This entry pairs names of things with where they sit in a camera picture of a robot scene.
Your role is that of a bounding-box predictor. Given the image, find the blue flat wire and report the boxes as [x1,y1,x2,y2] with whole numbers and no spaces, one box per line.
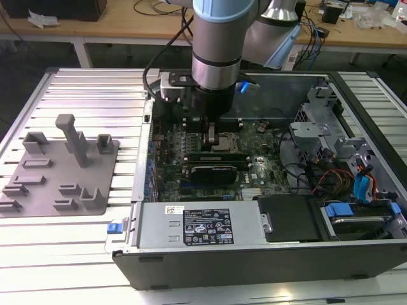
[354,171,375,205]

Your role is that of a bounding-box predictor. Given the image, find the metal drive cage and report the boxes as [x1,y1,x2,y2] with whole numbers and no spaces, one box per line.
[289,85,376,166]

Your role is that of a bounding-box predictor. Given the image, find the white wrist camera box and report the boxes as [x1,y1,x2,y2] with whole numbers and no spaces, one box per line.
[160,71,193,103]

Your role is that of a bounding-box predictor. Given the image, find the hard disk in blue carrier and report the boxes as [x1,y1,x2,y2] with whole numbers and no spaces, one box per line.
[320,201,401,241]

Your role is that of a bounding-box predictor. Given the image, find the grey power supply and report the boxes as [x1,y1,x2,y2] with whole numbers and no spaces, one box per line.
[136,203,270,250]

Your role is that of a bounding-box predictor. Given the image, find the crumpled white paper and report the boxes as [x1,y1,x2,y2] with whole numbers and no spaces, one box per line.
[27,8,60,29]

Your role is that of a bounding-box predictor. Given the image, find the silver chipset heat sink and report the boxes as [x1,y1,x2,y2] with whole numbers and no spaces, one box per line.
[241,187,265,200]

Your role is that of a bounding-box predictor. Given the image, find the metal socket cover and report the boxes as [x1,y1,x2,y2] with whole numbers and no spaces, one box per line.
[219,132,243,156]

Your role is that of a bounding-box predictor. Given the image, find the grey parts rack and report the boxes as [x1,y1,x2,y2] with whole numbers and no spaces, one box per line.
[0,114,123,219]

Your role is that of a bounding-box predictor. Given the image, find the white red package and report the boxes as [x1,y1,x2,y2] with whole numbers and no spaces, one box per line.
[392,0,407,32]

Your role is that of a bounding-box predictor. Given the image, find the black PC case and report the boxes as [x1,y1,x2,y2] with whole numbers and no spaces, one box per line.
[111,70,407,292]

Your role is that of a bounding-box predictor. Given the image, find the clear plastic bags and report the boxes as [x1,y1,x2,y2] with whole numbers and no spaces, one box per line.
[355,6,395,31]

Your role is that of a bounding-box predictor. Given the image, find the silver CPU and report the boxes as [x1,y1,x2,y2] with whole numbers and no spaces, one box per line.
[216,135,235,151]

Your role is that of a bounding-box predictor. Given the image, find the large black box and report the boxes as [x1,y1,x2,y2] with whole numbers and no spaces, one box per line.
[6,0,107,22]

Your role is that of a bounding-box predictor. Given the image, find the black RAM slot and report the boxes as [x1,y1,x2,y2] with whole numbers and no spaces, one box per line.
[184,124,243,133]
[184,116,243,125]

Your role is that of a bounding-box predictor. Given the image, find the red yellow wire bundle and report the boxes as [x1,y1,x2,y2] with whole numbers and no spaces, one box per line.
[310,160,357,196]

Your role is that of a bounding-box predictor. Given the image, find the black graphics card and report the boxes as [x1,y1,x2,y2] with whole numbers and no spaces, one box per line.
[190,165,238,186]

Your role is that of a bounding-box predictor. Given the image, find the green motherboard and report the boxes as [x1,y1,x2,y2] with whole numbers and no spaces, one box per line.
[151,120,292,203]

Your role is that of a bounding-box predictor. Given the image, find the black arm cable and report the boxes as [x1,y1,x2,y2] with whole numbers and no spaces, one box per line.
[142,9,195,101]

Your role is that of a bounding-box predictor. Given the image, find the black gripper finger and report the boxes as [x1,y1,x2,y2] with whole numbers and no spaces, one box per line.
[202,120,220,151]

